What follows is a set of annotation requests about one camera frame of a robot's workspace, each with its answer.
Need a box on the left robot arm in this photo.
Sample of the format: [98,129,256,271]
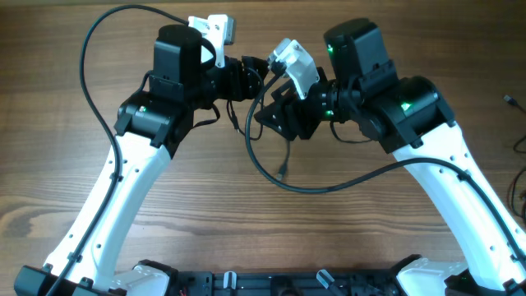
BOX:
[14,25,268,295]

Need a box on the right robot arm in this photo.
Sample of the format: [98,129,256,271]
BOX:
[248,18,525,295]

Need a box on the right camera black cable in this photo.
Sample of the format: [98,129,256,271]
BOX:
[244,72,526,268]

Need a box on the camera black cable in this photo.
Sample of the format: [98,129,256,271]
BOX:
[244,72,526,268]
[44,4,190,296]

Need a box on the right grey rail clip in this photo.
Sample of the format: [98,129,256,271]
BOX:
[316,269,335,290]

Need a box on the grey rail clip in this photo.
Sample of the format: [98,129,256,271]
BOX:
[223,271,238,290]
[316,269,335,290]

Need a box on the left camera black cable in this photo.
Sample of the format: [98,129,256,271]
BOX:
[44,4,190,296]

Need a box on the left grey rail clip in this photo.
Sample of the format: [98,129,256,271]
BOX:
[223,271,238,290]

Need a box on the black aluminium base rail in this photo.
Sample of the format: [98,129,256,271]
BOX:
[167,270,405,296]

